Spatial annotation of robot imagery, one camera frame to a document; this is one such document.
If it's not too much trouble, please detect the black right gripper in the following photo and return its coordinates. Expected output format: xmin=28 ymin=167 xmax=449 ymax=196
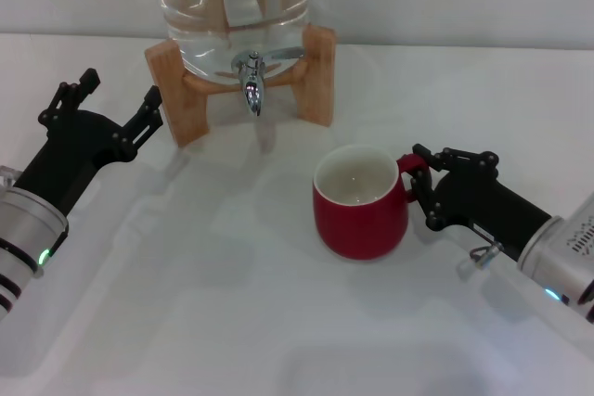
xmin=409 ymin=143 xmax=554 ymax=263

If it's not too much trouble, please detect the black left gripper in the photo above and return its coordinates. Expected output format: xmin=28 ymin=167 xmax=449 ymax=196
xmin=16 ymin=69 xmax=164 ymax=220

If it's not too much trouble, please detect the red cup white inside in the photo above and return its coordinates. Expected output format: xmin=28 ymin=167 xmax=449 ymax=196
xmin=312 ymin=145 xmax=431 ymax=262

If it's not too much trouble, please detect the steel faucet strainer tube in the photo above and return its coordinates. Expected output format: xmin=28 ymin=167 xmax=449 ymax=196
xmin=265 ymin=45 xmax=306 ymax=63

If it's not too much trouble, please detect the wooden dispenser stand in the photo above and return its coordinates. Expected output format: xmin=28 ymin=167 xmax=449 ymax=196
xmin=143 ymin=23 xmax=337 ymax=147

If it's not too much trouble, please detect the glass water dispenser jar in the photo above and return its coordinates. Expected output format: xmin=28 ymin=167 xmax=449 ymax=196
xmin=147 ymin=0 xmax=311 ymax=83

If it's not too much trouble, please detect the silver black wrist camera box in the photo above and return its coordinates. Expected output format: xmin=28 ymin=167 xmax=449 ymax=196
xmin=516 ymin=191 xmax=594 ymax=298

